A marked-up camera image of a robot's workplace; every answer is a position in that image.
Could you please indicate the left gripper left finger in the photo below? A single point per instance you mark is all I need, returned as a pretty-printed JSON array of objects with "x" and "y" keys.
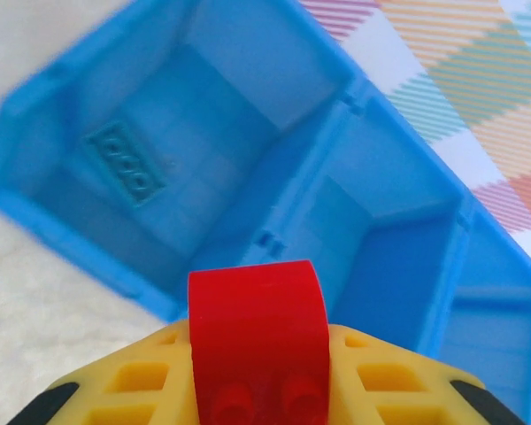
[{"x": 128, "y": 380}]

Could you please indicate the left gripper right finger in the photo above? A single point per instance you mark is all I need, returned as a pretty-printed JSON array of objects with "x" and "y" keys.
[{"x": 389, "y": 380}]

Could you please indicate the red curved lego brick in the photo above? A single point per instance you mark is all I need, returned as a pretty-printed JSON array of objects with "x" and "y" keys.
[{"x": 256, "y": 332}]

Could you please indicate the blue three-compartment bin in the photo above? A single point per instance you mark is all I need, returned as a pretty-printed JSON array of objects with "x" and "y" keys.
[{"x": 380, "y": 265}]

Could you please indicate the blue lego plate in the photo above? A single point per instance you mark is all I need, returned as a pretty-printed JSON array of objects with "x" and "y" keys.
[{"x": 124, "y": 164}]

